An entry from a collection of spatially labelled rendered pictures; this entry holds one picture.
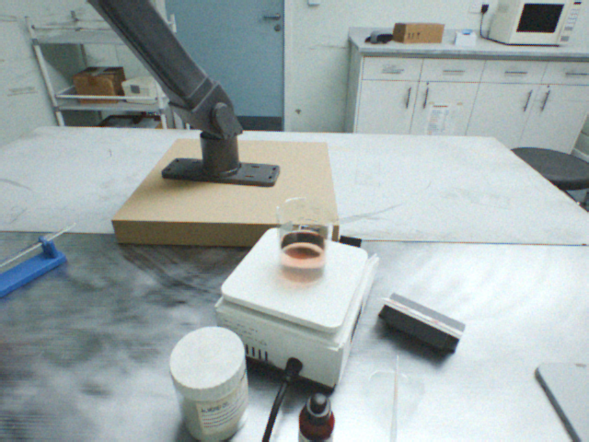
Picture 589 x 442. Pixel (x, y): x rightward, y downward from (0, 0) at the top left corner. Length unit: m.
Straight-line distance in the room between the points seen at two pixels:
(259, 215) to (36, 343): 0.30
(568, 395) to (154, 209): 0.54
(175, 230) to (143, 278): 0.08
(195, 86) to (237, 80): 2.73
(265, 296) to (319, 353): 0.07
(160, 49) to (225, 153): 0.18
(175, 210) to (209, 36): 2.77
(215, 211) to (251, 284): 0.22
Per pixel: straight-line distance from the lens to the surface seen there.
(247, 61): 3.26
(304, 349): 0.35
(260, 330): 0.36
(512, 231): 0.69
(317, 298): 0.35
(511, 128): 3.15
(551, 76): 3.15
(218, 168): 0.64
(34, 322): 0.53
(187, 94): 0.56
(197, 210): 0.57
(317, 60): 3.24
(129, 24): 0.53
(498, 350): 0.48
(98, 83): 2.60
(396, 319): 0.44
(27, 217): 0.75
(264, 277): 0.37
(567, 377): 0.48
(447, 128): 2.95
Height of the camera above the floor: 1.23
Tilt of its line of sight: 32 degrees down
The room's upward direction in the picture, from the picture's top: 1 degrees clockwise
